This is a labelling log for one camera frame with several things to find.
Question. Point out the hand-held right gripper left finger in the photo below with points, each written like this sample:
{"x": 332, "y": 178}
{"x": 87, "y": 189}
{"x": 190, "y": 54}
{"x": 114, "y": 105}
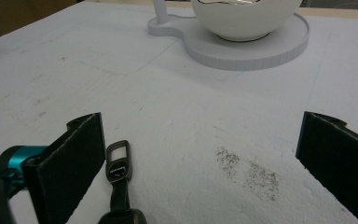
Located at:
{"x": 68, "y": 165}

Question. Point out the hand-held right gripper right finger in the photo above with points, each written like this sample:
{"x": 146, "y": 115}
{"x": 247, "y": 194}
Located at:
{"x": 338, "y": 161}

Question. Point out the black key fob with clasp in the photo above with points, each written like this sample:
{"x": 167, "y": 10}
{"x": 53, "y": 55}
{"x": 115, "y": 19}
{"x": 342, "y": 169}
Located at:
{"x": 119, "y": 174}

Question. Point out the white round bowl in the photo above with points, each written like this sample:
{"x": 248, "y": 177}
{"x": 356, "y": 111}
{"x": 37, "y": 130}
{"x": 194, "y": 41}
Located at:
{"x": 245, "y": 17}

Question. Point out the white stand base with post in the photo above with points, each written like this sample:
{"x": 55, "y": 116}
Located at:
{"x": 239, "y": 46}

